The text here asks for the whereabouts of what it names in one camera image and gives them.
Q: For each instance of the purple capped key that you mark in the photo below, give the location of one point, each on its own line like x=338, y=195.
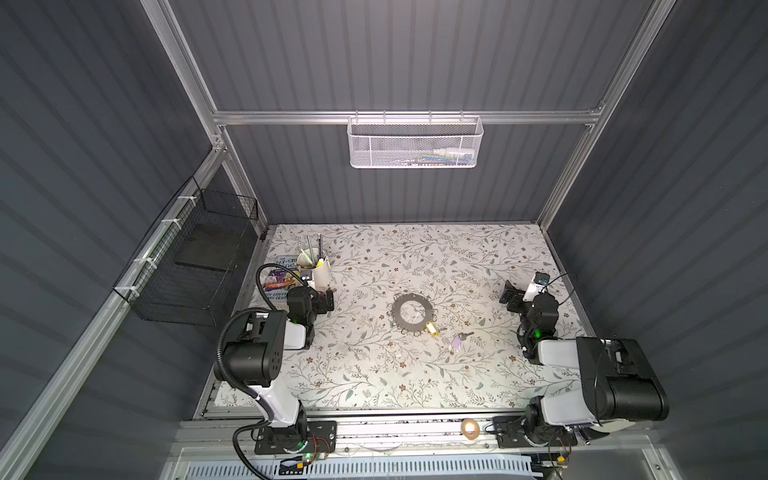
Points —
x=461, y=340

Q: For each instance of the black wire mesh basket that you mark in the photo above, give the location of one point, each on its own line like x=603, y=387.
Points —
x=195, y=265

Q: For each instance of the yellow capped key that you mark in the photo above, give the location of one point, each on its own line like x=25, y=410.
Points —
x=432, y=329

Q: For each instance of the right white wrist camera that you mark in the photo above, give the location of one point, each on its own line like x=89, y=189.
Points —
x=537, y=285

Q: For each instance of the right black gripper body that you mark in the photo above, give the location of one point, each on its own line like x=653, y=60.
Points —
x=516, y=300

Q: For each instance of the roll of tape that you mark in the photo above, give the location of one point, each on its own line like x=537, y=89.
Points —
x=470, y=429

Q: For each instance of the colourful paperback book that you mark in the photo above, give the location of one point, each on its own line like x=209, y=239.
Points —
x=277, y=283

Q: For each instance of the white pen cup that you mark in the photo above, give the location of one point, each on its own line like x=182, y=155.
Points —
x=314, y=269

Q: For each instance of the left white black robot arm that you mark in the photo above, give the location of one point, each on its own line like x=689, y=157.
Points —
x=250, y=352

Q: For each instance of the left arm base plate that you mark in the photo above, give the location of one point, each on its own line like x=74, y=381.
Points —
x=295, y=437

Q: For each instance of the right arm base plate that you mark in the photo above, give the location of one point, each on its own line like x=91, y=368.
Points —
x=516, y=431

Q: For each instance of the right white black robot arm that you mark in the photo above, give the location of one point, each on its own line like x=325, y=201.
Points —
x=616, y=385

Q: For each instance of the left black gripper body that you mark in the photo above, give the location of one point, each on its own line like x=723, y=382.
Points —
x=324, y=300

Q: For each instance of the white wire mesh basket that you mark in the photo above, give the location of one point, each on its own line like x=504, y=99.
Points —
x=426, y=142

